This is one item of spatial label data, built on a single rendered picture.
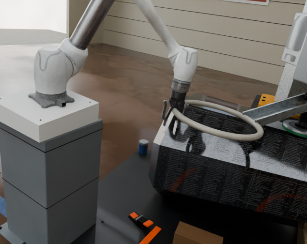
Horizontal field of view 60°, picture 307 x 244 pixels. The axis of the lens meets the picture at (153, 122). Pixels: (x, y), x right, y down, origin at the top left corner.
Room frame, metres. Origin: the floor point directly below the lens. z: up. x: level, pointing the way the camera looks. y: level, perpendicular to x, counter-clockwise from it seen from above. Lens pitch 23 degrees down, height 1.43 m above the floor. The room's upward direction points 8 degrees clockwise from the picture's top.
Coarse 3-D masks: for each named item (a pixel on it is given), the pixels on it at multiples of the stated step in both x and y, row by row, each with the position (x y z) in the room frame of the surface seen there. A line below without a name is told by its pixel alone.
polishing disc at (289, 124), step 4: (288, 120) 1.67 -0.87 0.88; (292, 120) 1.68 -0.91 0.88; (284, 124) 1.59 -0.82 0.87; (288, 124) 1.58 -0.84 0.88; (292, 124) 1.60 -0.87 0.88; (288, 128) 1.54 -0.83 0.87; (292, 128) 1.53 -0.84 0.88; (296, 128) 1.54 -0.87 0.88; (300, 128) 1.55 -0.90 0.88; (296, 132) 1.50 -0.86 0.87; (300, 132) 1.49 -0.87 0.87; (304, 132) 1.49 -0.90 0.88
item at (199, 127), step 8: (192, 104) 1.52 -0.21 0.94; (200, 104) 1.54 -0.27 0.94; (208, 104) 1.55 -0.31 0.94; (216, 104) 1.56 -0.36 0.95; (176, 112) 1.24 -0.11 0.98; (232, 112) 1.50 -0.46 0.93; (240, 112) 1.49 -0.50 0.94; (184, 120) 1.17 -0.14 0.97; (192, 120) 1.16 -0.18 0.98; (248, 120) 1.41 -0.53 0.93; (200, 128) 1.11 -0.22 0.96; (208, 128) 1.11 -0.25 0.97; (256, 128) 1.31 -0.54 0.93; (216, 136) 1.10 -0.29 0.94; (224, 136) 1.09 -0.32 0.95; (232, 136) 1.09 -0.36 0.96; (240, 136) 1.10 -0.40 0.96; (248, 136) 1.12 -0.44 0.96; (256, 136) 1.15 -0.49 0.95
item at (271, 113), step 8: (296, 96) 1.60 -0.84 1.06; (272, 104) 1.54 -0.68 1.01; (280, 104) 1.56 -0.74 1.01; (288, 104) 1.58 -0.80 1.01; (304, 104) 1.49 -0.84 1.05; (248, 112) 1.47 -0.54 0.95; (256, 112) 1.50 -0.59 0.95; (264, 112) 1.52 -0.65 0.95; (272, 112) 1.51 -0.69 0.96; (280, 112) 1.42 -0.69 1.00; (288, 112) 1.44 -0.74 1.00; (296, 112) 1.47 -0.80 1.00; (256, 120) 1.36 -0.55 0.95; (264, 120) 1.38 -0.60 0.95; (272, 120) 1.40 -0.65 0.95
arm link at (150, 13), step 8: (136, 0) 1.28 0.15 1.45; (144, 0) 1.28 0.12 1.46; (144, 8) 1.29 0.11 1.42; (152, 8) 1.30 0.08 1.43; (152, 16) 1.31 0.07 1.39; (152, 24) 1.34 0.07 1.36; (160, 24) 1.35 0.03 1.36; (160, 32) 1.38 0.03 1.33; (168, 32) 1.40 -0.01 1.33; (168, 40) 1.42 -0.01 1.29; (168, 48) 1.44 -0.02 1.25; (176, 48) 1.42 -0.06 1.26; (176, 56) 1.40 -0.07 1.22
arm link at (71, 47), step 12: (96, 0) 1.45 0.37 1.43; (108, 0) 1.45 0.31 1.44; (84, 12) 1.49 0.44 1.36; (96, 12) 1.45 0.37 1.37; (84, 24) 1.46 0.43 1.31; (96, 24) 1.47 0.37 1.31; (72, 36) 1.49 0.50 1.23; (84, 36) 1.47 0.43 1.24; (60, 48) 1.47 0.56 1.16; (72, 48) 1.46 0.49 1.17; (84, 48) 1.50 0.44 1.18; (72, 60) 1.45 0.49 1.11; (84, 60) 1.52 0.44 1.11
